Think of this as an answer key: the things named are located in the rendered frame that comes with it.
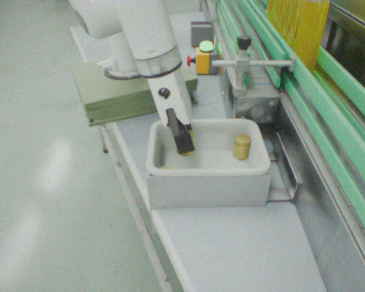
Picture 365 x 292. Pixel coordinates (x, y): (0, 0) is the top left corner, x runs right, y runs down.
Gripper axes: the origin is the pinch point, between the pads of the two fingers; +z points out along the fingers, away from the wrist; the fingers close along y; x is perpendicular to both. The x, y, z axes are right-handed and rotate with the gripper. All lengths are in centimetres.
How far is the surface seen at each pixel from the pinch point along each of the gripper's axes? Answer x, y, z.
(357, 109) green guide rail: -31.4, -3.7, -0.2
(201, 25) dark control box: -6, 79, 2
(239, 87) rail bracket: -12.6, 9.1, -3.0
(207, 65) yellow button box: -6, 50, 7
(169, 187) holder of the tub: 3.6, -10.0, 3.1
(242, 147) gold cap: -10.7, 2.0, 7.2
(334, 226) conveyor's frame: -20.5, -23.3, 4.6
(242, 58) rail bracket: -14.5, 9.1, -9.1
